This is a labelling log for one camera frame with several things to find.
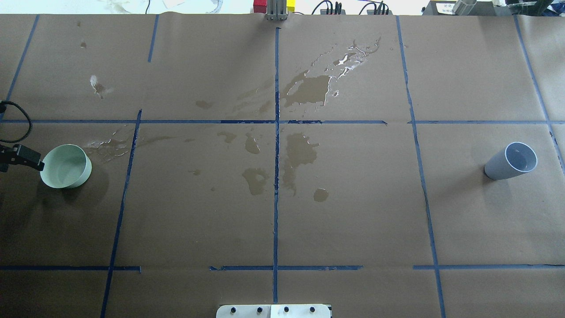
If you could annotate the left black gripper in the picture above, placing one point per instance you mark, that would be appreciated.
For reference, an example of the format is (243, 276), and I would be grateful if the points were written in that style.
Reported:
(24, 157)

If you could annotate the green ceramic bowl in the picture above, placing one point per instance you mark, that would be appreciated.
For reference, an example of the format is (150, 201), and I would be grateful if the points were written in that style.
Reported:
(66, 167)

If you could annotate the blue plastic cup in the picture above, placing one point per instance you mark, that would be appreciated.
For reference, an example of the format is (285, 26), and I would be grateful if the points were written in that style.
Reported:
(515, 159)

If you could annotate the silver metal cylinder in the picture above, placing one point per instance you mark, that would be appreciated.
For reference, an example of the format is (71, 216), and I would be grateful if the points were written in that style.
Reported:
(463, 7)

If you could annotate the red blue yellow blocks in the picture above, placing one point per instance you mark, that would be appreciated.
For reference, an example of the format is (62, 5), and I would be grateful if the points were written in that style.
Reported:
(259, 6)

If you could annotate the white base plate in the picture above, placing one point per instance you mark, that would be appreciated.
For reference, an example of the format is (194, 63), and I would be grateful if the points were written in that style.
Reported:
(274, 311)

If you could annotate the aluminium frame post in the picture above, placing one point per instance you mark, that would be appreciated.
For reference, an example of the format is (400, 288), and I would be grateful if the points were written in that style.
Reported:
(276, 10)

